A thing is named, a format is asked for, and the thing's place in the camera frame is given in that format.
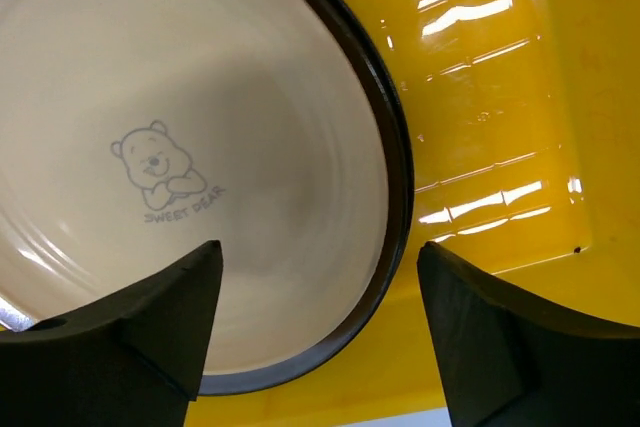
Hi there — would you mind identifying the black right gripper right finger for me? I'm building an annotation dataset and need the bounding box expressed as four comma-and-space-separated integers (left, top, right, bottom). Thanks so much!
417, 242, 639, 426

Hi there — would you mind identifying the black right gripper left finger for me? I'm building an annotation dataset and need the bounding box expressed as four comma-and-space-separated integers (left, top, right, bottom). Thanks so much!
1, 241, 223, 426

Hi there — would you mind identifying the yellow plastic bin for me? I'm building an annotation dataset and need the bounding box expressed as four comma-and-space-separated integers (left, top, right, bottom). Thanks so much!
186, 0, 639, 426

